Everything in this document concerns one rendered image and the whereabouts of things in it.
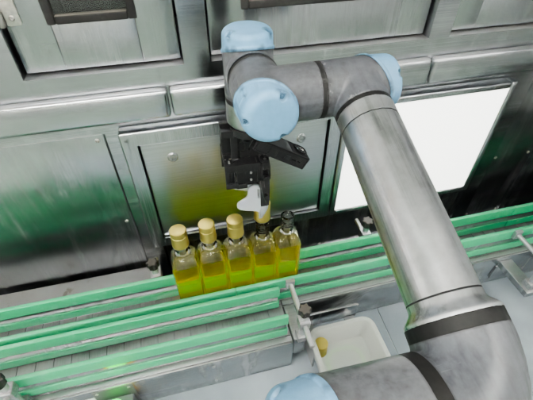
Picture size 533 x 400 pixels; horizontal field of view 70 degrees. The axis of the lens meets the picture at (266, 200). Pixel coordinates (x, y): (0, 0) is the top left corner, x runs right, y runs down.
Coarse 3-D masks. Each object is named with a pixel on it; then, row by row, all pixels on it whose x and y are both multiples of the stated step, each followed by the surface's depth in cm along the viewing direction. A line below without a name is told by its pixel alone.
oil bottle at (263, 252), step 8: (248, 240) 88; (256, 240) 84; (264, 240) 84; (272, 240) 84; (256, 248) 84; (264, 248) 84; (272, 248) 84; (256, 256) 85; (264, 256) 85; (272, 256) 86; (256, 264) 87; (264, 264) 87; (272, 264) 88; (256, 272) 89; (264, 272) 89; (272, 272) 90; (256, 280) 91; (264, 280) 92
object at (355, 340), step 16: (352, 320) 97; (368, 320) 97; (320, 336) 97; (336, 336) 99; (352, 336) 101; (368, 336) 99; (336, 352) 99; (352, 352) 99; (368, 352) 99; (384, 352) 92; (320, 368) 89; (336, 368) 96
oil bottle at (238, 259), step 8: (224, 240) 85; (224, 248) 84; (232, 248) 82; (240, 248) 83; (248, 248) 83; (224, 256) 88; (232, 256) 83; (240, 256) 83; (248, 256) 84; (232, 264) 84; (240, 264) 85; (248, 264) 86; (232, 272) 86; (240, 272) 87; (248, 272) 88; (232, 280) 88; (240, 280) 89; (248, 280) 90
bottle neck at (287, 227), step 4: (284, 212) 83; (288, 212) 83; (292, 212) 83; (284, 216) 84; (288, 216) 84; (292, 216) 82; (284, 220) 82; (288, 220) 82; (292, 220) 82; (284, 224) 83; (288, 224) 82; (292, 224) 83; (284, 228) 84; (288, 228) 83; (292, 228) 84; (284, 232) 85; (288, 232) 84; (292, 232) 85
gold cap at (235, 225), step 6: (228, 216) 79; (234, 216) 79; (240, 216) 79; (228, 222) 78; (234, 222) 78; (240, 222) 78; (228, 228) 79; (234, 228) 78; (240, 228) 79; (228, 234) 81; (234, 234) 80; (240, 234) 80
